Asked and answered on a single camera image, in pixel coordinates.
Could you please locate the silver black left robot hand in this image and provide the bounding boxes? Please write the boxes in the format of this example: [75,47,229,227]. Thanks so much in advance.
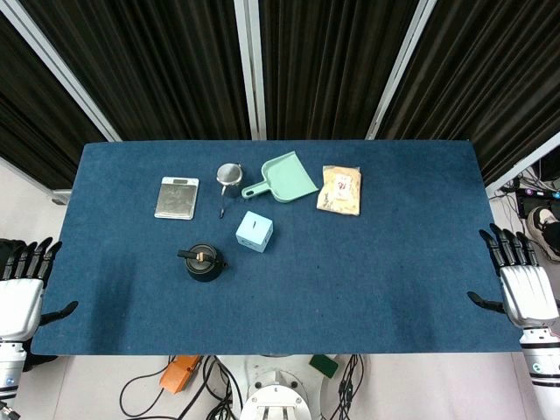
[0,238,79,343]

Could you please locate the black curtain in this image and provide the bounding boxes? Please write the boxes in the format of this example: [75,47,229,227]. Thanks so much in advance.
[0,17,109,190]
[17,0,251,142]
[257,0,422,140]
[375,0,560,186]

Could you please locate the black teapot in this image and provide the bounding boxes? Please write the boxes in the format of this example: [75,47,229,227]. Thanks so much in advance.
[177,242,229,284]

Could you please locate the orange device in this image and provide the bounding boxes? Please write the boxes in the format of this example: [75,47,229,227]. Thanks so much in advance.
[159,354,203,395]

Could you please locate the green box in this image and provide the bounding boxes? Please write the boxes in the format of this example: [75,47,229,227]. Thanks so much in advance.
[309,354,339,378]

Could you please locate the shiny stainless steel cup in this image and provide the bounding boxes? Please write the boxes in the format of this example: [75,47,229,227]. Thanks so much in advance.
[215,163,245,219]

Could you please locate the white black shoe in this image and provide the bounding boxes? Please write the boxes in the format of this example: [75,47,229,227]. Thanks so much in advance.
[527,208,560,257]

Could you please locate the light blue numbered cube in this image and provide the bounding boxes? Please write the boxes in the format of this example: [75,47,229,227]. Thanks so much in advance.
[234,210,275,254]

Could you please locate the beige snack packet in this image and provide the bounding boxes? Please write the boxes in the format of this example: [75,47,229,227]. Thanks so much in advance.
[316,164,363,217]

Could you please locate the silver kitchen scale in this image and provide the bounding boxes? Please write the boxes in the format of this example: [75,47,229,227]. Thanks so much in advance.
[153,176,200,220]

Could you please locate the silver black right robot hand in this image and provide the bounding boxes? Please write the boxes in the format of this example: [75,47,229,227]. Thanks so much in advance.
[466,222,560,329]

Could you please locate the mint green dustpan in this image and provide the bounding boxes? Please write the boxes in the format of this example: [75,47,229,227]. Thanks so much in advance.
[241,150,319,205]

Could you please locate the black cable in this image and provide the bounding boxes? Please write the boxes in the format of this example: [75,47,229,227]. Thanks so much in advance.
[330,354,373,420]
[203,354,242,420]
[120,366,172,417]

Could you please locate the white frame post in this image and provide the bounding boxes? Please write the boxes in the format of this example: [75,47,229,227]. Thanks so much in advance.
[0,8,123,142]
[365,0,438,140]
[485,130,560,196]
[234,0,267,140]

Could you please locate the black electronic box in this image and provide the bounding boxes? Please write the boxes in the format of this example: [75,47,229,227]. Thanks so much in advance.
[515,187,560,216]

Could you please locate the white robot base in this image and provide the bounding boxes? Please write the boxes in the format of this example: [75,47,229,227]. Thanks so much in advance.
[239,354,325,420]

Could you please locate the blue tablecloth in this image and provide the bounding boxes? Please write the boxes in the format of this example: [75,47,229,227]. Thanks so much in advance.
[32,139,526,356]

